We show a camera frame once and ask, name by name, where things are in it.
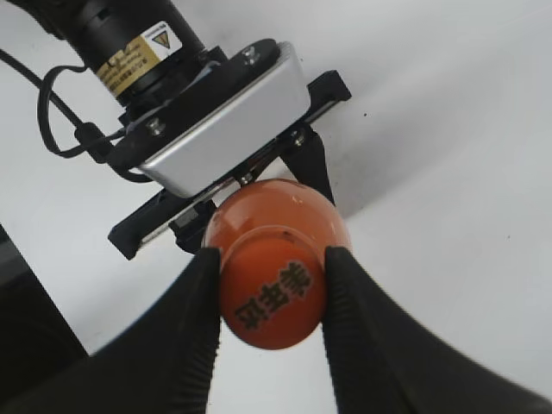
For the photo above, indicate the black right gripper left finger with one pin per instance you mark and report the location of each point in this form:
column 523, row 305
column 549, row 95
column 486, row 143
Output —
column 162, row 363

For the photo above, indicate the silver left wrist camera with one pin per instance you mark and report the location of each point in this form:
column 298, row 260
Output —
column 235, row 131

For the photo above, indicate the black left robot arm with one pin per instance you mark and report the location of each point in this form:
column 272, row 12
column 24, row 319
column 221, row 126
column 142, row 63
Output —
column 143, row 52

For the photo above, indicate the orange soda bottle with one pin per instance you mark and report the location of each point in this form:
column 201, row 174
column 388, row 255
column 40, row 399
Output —
column 279, row 204

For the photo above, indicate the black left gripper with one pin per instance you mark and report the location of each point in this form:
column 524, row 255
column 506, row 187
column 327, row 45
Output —
column 300, row 147

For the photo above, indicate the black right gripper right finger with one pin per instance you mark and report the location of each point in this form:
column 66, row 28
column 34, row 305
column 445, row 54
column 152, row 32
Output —
column 382, row 360

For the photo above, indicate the orange bottle cap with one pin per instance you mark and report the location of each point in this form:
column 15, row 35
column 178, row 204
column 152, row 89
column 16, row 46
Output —
column 272, row 290

